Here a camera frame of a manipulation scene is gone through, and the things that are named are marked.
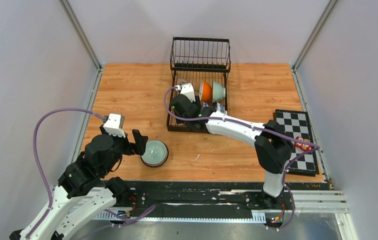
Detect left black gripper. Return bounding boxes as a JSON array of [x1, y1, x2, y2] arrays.
[[101, 124, 148, 175]]

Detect celadon bowl black rim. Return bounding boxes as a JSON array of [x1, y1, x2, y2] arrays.
[[140, 139, 169, 168]]

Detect beige bowl black rim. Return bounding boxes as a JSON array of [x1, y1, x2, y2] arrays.
[[176, 77, 189, 85]]

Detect blue floral bowl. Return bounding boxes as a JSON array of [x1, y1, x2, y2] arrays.
[[213, 102, 227, 115]]

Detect celadon bowl brown rim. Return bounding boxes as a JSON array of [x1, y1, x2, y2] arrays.
[[212, 81, 226, 103]]

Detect black wire dish rack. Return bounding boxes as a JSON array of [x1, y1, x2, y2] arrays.
[[164, 36, 231, 132]]

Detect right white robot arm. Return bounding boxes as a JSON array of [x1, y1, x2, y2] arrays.
[[170, 94, 293, 209]]

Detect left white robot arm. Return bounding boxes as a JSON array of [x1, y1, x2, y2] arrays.
[[9, 129, 148, 240]]

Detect black white checkerboard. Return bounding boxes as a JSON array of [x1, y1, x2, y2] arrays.
[[273, 109, 319, 177]]

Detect red owl toy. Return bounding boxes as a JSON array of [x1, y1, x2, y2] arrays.
[[294, 136, 313, 152]]

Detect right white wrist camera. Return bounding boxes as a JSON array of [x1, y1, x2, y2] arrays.
[[175, 82, 196, 103]]

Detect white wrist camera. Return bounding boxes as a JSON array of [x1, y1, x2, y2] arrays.
[[175, 82, 196, 103], [103, 113, 126, 138]]

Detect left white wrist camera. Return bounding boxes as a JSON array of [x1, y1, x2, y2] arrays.
[[103, 113, 126, 138]]

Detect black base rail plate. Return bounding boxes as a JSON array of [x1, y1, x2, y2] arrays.
[[91, 180, 295, 220]]

